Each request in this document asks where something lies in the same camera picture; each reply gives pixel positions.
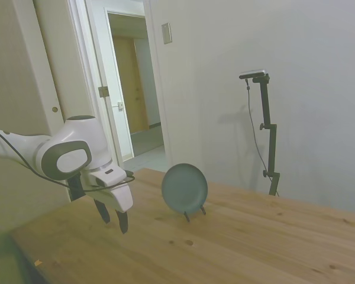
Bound grey wall switch plate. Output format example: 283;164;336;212
161;22;173;46

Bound brown wooden door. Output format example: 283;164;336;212
112;34;151;134

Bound blue-grey round plate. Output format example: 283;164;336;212
161;163;209;214

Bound white door frame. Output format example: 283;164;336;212
67;0;173;171

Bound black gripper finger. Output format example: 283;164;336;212
93;199;111;225
115;209;129;235

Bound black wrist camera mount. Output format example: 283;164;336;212
68;176;84;203

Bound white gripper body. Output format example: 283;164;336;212
88;166;134;214

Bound beige door with round pull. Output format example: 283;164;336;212
32;0;103;134

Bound grey exterior camera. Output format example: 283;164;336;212
238;68;269;80

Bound black camera stand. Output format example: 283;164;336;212
251;74;282;196

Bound black wire plate stand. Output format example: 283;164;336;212
183;205;208;223

